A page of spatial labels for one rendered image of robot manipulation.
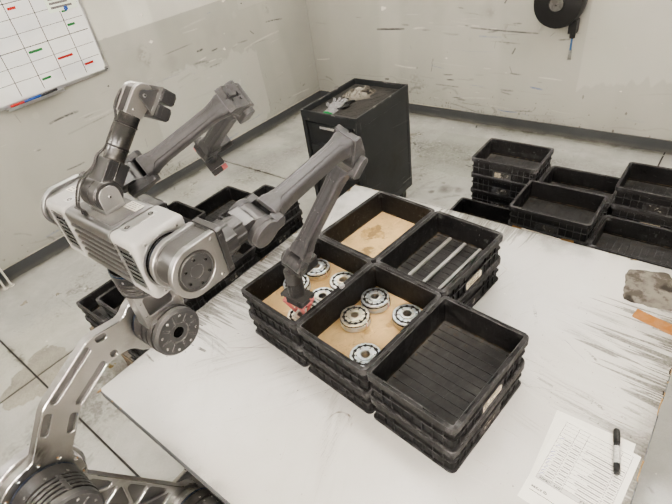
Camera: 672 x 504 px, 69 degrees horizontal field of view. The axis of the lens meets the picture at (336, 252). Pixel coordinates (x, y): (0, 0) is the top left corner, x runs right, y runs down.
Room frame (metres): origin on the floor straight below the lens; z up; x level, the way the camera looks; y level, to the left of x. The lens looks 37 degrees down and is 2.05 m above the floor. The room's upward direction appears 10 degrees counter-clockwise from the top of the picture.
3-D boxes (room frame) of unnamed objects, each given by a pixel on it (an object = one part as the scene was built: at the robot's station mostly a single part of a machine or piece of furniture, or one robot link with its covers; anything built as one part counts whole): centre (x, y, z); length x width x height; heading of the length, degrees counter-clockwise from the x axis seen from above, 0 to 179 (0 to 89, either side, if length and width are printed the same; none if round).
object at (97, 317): (2.17, 1.24, 0.26); 0.40 x 0.30 x 0.23; 136
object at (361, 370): (1.13, -0.08, 0.92); 0.40 x 0.30 x 0.02; 130
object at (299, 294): (1.23, 0.15, 0.98); 0.10 x 0.07 x 0.07; 47
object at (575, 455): (0.61, -0.55, 0.70); 0.33 x 0.23 x 0.01; 136
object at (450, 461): (0.90, -0.27, 0.76); 0.40 x 0.30 x 0.12; 130
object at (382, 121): (3.13, -0.29, 0.45); 0.60 x 0.45 x 0.90; 136
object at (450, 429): (0.90, -0.27, 0.92); 0.40 x 0.30 x 0.02; 130
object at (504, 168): (2.58, -1.16, 0.37); 0.40 x 0.30 x 0.45; 46
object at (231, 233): (0.91, 0.24, 1.45); 0.09 x 0.08 x 0.12; 46
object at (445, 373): (0.90, -0.27, 0.87); 0.40 x 0.30 x 0.11; 130
